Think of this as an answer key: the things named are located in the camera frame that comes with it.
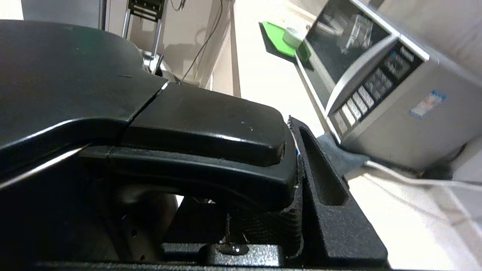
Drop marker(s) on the grey green bowl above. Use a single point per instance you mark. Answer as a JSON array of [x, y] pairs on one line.
[[293, 35]]

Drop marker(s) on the green board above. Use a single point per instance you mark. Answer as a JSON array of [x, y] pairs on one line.
[[278, 37]]

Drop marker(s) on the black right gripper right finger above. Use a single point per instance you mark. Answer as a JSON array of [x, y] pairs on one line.
[[331, 233]]

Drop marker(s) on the black electric kettle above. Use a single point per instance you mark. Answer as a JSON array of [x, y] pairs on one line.
[[75, 94]]

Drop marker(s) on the silver microwave oven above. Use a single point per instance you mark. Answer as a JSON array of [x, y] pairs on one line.
[[395, 124]]

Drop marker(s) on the grey blue rag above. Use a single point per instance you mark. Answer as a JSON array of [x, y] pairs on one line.
[[350, 160]]

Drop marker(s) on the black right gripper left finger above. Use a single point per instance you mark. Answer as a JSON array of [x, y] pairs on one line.
[[196, 226]]

